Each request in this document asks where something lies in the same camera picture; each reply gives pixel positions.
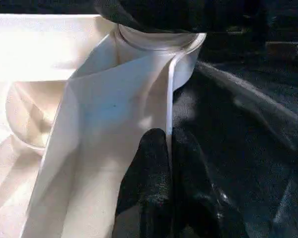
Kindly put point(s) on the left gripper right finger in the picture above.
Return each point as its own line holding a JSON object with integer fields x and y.
{"x": 196, "y": 193}

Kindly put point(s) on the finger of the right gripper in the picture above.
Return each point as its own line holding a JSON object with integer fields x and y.
{"x": 151, "y": 12}

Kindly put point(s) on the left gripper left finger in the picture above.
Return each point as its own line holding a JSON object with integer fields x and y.
{"x": 149, "y": 178}

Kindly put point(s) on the white plastic table top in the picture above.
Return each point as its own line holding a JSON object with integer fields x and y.
{"x": 52, "y": 124}

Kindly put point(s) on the white plastic table leg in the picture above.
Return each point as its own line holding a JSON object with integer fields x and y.
{"x": 151, "y": 41}

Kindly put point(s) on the black table mat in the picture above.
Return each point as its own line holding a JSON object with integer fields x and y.
{"x": 250, "y": 124}

